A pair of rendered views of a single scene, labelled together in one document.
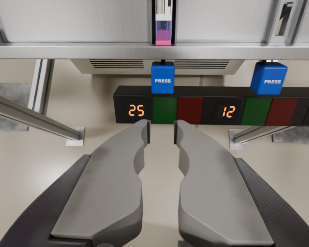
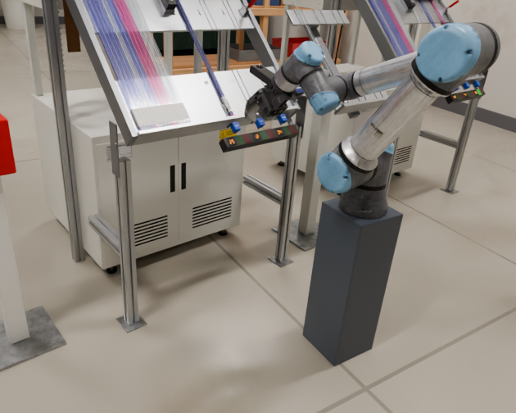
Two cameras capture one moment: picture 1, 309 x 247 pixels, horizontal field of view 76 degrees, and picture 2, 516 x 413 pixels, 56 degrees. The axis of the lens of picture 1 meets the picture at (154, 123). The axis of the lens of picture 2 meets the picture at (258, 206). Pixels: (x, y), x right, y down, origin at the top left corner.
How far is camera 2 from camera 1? 157 cm
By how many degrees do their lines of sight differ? 55
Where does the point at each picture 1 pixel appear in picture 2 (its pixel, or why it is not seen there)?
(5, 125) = (31, 350)
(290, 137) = (312, 243)
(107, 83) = not seen: hidden behind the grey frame
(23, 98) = (37, 321)
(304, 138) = not seen: hidden behind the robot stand
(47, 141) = (101, 340)
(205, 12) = (237, 111)
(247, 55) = not seen: hidden behind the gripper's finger
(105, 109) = (145, 291)
